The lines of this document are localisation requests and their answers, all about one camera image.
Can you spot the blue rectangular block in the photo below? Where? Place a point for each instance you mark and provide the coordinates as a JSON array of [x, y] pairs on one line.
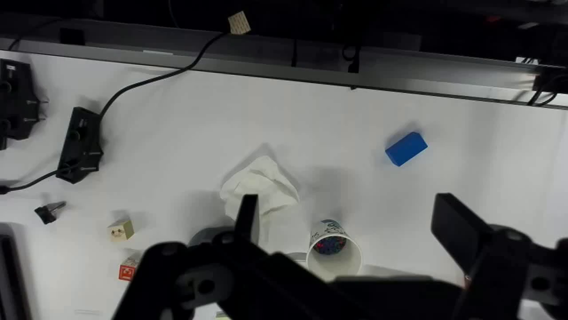
[[408, 149]]

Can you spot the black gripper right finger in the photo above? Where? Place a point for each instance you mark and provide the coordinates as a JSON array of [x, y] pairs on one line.
[[463, 232]]

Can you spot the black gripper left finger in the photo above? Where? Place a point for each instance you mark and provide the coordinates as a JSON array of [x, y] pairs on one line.
[[248, 216]]

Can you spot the black power adapter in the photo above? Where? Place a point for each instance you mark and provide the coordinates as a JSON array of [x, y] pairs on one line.
[[81, 145]]

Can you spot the beige cube with dots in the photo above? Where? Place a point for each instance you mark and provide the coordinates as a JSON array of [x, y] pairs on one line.
[[122, 229]]

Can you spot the printed white paper cup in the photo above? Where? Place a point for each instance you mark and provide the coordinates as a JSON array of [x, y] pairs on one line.
[[335, 261]]

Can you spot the grey aluminium rail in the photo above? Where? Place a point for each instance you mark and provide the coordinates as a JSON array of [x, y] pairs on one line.
[[415, 74]]

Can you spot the small red cube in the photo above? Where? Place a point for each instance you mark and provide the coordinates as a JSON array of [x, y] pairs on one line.
[[129, 271]]

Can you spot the black table camera unit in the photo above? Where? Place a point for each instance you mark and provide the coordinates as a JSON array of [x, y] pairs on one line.
[[19, 101]]

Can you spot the beige foam piece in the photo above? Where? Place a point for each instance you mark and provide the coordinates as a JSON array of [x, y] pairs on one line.
[[239, 23]]

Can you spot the small black clip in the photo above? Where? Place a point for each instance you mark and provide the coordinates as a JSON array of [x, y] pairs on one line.
[[47, 215]]

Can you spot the crumpled white tissue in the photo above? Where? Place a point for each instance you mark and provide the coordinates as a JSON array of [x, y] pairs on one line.
[[260, 179]]

